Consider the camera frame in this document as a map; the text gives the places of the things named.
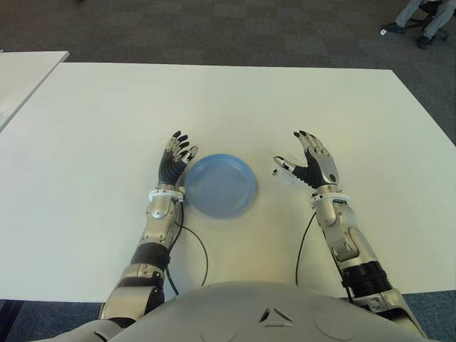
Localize person on office chair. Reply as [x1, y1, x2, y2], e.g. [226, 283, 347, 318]
[383, 0, 456, 42]

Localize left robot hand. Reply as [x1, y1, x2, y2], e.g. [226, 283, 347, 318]
[156, 130, 199, 190]

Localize white side table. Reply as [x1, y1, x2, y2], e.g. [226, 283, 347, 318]
[0, 51, 70, 131]

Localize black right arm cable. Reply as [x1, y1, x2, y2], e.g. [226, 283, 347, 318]
[294, 209, 318, 286]

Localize blue plastic plate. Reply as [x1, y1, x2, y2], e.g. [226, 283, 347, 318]
[184, 152, 258, 219]

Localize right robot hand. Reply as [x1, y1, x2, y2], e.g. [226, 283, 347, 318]
[272, 130, 339, 190]

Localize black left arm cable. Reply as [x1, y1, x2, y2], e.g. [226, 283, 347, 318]
[162, 206, 209, 296]

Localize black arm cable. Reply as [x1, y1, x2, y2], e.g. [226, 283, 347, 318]
[294, 209, 318, 286]
[162, 206, 209, 296]

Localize seated person grey trousers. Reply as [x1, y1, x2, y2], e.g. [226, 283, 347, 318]
[393, 0, 455, 49]

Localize grey robot torso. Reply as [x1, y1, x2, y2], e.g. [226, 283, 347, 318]
[53, 281, 421, 342]

